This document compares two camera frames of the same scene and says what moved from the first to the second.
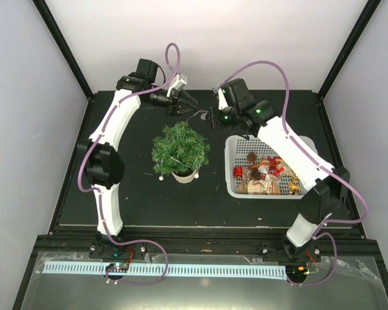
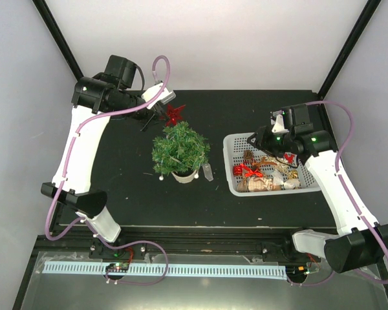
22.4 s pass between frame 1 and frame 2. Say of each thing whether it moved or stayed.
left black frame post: stayed
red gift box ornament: stayed
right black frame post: stayed
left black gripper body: moved
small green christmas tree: stayed
